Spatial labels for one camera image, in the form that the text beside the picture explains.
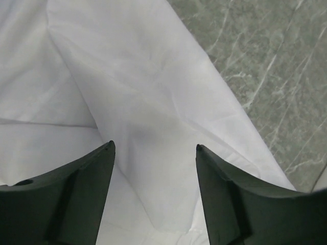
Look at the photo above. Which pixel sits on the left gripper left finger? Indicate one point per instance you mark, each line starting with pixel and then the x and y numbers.
pixel 63 206

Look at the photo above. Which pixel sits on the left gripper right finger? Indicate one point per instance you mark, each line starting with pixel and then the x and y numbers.
pixel 242 209

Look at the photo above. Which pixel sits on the white long sleeve shirt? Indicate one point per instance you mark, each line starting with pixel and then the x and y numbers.
pixel 246 79

